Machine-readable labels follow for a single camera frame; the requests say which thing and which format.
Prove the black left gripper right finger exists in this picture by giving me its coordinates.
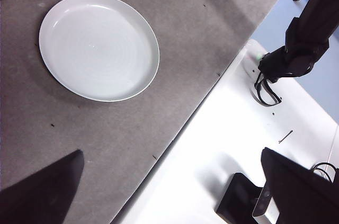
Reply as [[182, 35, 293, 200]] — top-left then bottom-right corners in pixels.
[[261, 146, 339, 224]]

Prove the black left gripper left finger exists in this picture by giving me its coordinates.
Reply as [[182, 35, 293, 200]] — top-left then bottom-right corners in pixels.
[[0, 149, 85, 224]]

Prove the thin black camera cable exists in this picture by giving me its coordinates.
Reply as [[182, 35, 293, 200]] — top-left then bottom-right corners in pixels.
[[310, 162, 339, 183]]

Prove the pale grey round plate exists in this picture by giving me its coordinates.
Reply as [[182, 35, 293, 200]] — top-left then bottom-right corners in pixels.
[[38, 0, 160, 103]]

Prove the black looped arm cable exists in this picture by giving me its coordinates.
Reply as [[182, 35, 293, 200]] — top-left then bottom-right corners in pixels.
[[253, 71, 282, 107]]

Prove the small thin metal pin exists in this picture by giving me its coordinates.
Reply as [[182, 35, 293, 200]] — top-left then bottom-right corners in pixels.
[[278, 129, 294, 145]]

